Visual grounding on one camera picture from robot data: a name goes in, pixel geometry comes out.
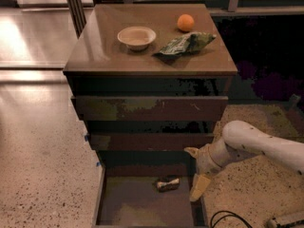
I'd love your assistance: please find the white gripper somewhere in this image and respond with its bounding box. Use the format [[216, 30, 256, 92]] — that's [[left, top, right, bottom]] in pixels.
[[184, 143, 221, 202]]

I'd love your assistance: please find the dark orange soda can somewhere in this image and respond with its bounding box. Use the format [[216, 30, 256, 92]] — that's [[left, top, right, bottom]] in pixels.
[[155, 176, 180, 193]]

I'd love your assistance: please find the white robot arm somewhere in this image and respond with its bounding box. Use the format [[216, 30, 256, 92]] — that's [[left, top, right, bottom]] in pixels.
[[184, 121, 304, 202]]

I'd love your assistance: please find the open bottom drawer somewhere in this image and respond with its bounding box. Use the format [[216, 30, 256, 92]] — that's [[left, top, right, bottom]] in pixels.
[[92, 161, 207, 228]]

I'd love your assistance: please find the middle drawer front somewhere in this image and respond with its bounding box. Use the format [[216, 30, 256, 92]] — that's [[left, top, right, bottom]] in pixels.
[[86, 132, 214, 151]]

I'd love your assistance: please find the brown drawer cabinet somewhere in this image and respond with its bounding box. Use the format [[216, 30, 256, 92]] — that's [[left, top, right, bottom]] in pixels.
[[62, 3, 238, 228]]

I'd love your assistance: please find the top drawer front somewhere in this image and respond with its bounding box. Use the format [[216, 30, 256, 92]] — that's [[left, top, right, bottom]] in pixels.
[[71, 96, 228, 122]]

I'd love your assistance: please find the grey power strip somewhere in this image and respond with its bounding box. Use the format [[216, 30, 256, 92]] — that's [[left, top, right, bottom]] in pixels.
[[266, 211, 304, 228]]

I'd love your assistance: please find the green chip bag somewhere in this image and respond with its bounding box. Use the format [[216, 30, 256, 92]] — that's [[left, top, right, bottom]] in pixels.
[[154, 31, 217, 61]]

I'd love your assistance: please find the white paper bowl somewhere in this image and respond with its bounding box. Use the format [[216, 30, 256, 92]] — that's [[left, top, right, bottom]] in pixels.
[[117, 27, 156, 51]]

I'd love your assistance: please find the orange fruit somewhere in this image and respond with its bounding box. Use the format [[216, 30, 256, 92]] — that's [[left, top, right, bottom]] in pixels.
[[177, 14, 195, 32]]

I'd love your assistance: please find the black floor cable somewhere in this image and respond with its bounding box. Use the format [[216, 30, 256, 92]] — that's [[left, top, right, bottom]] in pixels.
[[210, 210, 254, 228]]

